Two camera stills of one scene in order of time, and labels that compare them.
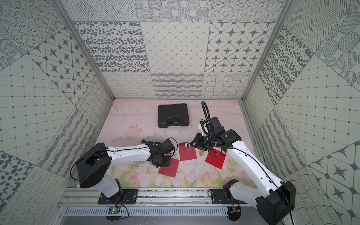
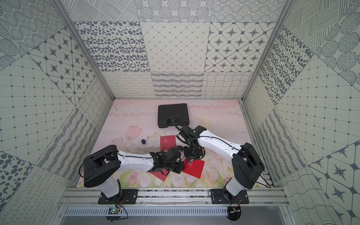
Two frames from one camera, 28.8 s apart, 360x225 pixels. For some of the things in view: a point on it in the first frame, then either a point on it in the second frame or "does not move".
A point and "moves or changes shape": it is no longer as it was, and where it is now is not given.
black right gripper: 198,144 to 191,157
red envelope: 170,170 moves or changes shape
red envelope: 186,153 moves or changes shape
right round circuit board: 234,213 does not move
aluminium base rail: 155,196 does not move
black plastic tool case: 172,115 does not move
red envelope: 216,157 to 195,168
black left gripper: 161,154 to 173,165
